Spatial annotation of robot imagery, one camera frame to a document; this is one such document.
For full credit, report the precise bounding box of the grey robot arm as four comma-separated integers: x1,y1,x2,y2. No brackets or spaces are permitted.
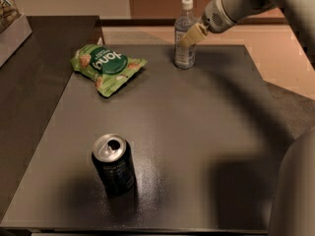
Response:
179,0,315,236

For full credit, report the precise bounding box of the white snack box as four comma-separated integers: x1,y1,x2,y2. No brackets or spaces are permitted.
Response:
0,0,32,67

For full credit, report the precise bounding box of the green chip bag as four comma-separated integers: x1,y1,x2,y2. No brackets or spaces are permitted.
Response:
70,44,147,97

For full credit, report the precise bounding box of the dark side counter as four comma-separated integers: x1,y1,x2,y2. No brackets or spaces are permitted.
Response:
0,16,102,220

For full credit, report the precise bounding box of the black pepsi can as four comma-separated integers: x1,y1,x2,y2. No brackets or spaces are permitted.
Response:
92,134,136,195

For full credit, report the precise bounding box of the clear blue plastic bottle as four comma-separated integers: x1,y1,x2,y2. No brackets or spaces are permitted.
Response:
174,0,197,69

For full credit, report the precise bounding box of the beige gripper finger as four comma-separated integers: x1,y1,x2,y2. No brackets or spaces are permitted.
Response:
178,23,208,47

